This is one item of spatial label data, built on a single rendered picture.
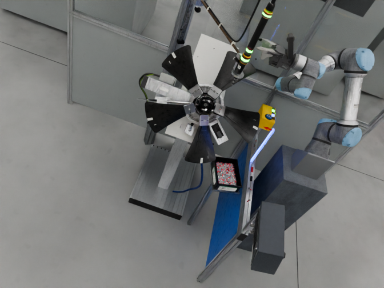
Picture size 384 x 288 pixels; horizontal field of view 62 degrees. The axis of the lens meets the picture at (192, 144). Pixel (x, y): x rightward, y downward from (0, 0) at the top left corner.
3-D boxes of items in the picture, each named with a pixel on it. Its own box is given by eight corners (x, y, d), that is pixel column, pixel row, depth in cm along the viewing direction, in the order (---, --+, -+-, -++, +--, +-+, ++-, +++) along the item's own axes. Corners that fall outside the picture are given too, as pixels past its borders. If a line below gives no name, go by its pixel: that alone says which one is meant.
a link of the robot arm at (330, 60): (334, 45, 189) (272, 76, 173) (351, 45, 179) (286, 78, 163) (336, 64, 193) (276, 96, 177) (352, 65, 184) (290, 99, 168)
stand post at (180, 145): (157, 187, 285) (184, 116, 218) (166, 190, 285) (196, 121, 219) (155, 191, 282) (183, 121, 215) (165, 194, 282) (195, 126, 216)
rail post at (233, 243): (197, 276, 245) (236, 232, 188) (202, 278, 245) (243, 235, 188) (196, 281, 242) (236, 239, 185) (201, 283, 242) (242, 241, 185)
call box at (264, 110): (256, 113, 234) (263, 103, 227) (269, 118, 235) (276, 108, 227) (255, 127, 223) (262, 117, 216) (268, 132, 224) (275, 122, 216)
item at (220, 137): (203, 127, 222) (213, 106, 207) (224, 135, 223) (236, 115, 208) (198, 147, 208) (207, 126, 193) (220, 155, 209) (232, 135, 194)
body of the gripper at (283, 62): (267, 64, 159) (289, 73, 160) (275, 50, 153) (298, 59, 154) (268, 56, 165) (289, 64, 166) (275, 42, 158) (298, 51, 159)
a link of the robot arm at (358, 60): (339, 141, 195) (353, 48, 181) (362, 147, 182) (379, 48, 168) (326, 143, 190) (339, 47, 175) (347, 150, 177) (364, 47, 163)
